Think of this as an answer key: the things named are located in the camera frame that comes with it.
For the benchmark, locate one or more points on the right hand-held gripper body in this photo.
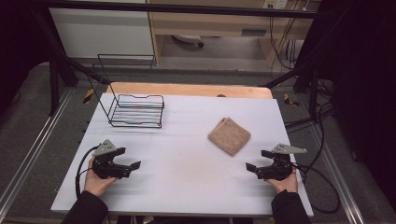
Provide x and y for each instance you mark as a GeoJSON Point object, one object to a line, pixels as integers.
{"type": "Point", "coordinates": [278, 169]}

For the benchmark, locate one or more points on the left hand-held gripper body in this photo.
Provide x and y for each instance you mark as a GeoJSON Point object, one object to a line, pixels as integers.
{"type": "Point", "coordinates": [107, 168]}

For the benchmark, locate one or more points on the person's right hand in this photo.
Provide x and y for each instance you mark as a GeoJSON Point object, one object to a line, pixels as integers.
{"type": "Point", "coordinates": [286, 184]}

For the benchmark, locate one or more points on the person's left hand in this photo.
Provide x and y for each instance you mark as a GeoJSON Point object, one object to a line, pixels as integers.
{"type": "Point", "coordinates": [96, 183]}

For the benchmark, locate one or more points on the folded brown towel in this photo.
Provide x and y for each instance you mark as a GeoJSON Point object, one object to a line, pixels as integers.
{"type": "Point", "coordinates": [229, 136]}

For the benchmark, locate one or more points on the yellow black tape marker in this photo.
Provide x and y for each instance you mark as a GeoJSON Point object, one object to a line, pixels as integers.
{"type": "Point", "coordinates": [88, 95]}
{"type": "Point", "coordinates": [289, 100]}

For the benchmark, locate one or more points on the wooden table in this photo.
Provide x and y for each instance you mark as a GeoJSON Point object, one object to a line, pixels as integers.
{"type": "Point", "coordinates": [186, 89]}

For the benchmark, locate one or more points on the white cabinet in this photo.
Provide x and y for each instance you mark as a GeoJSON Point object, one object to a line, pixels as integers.
{"type": "Point", "coordinates": [102, 34]}

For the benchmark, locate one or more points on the white chair base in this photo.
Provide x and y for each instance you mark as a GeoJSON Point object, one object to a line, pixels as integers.
{"type": "Point", "coordinates": [188, 39]}

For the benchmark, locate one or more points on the light wooden desk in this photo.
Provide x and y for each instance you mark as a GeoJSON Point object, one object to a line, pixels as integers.
{"type": "Point", "coordinates": [218, 23]}

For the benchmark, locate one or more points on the aluminium floor rail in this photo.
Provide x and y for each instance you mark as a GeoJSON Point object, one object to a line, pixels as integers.
{"type": "Point", "coordinates": [337, 174]}
{"type": "Point", "coordinates": [37, 140]}

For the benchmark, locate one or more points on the white wall socket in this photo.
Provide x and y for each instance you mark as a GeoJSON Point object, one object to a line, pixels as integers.
{"type": "Point", "coordinates": [275, 3]}

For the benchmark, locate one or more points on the black metal frame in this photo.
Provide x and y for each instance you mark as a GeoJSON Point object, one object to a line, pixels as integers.
{"type": "Point", "coordinates": [174, 8]}

